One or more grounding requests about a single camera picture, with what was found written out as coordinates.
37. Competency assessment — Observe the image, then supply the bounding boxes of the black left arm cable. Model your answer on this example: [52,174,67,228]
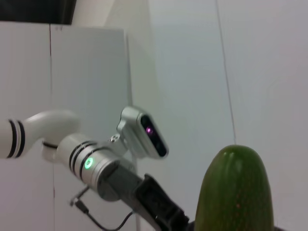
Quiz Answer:
[69,186,135,231]

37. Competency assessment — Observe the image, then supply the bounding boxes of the green cucumber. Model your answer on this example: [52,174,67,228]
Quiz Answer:
[193,144,275,231]

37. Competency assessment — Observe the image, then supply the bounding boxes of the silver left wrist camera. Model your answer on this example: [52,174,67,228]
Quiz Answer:
[116,105,169,160]

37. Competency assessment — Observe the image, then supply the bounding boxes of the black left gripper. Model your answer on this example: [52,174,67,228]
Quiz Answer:
[107,166,191,231]

